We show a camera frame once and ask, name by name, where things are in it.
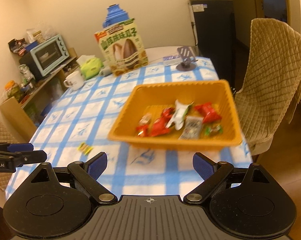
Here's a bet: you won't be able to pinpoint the green tissue pack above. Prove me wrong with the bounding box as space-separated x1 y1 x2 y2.
76 55 104 80

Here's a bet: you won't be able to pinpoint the quilted beige left chair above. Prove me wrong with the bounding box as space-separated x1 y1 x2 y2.
0 112 19 192

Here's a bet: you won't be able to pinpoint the blue white small packet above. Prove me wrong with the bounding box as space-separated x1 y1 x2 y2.
163 54 181 66

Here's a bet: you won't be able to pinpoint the quilted beige chair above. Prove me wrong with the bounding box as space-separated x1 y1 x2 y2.
235 18 301 155
0 112 19 192

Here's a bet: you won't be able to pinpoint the white ceramic mug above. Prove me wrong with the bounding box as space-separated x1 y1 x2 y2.
63 70 85 91

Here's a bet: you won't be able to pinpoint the yellow green candy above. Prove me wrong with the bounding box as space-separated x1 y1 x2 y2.
77 142 93 155

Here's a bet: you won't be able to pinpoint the grey cloth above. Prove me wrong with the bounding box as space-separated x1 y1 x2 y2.
98 66 112 77

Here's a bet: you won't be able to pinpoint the blue white checkered tablecloth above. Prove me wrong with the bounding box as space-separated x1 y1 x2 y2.
4 56 254 201

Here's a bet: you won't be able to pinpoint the black mini fridge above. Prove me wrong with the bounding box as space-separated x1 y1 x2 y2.
189 0 236 87

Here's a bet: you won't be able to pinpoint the sunflower seed snack bag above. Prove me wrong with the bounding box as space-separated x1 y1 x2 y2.
94 18 148 76

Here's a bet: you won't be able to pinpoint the phone stand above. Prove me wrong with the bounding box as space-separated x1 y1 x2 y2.
176 46 197 72

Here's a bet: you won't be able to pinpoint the red candy wrapper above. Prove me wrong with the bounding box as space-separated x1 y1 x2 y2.
136 124 149 137

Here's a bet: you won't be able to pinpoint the snack jar on shelf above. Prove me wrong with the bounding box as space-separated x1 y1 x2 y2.
5 80 24 102

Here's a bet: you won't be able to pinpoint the orange plastic basket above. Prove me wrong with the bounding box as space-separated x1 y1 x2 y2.
108 80 242 151

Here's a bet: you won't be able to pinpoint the blue stacked containers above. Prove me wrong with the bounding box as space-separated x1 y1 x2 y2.
102 4 130 28

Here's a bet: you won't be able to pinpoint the white green snack pouch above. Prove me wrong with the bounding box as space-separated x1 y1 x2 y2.
166 100 193 131

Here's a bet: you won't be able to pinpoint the dark printed snack pack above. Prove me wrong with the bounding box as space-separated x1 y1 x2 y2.
179 116 203 140

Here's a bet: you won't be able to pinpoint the clear brown cake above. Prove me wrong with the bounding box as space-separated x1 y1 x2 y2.
138 113 152 126

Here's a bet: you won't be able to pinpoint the wooden shelf unit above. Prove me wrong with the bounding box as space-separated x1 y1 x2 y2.
0 48 77 142

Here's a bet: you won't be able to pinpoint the green candy in basket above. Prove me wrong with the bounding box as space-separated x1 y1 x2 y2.
204 124 223 137

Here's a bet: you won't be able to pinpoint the light blue toaster oven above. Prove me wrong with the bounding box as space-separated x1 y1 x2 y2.
19 34 70 81

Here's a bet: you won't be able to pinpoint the red round candy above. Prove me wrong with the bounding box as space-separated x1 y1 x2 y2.
161 107 175 122

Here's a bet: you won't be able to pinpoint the small red candy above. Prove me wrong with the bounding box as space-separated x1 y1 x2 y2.
149 117 171 137

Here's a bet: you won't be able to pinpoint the large red snack pack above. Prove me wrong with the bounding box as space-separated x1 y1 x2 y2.
195 102 222 124

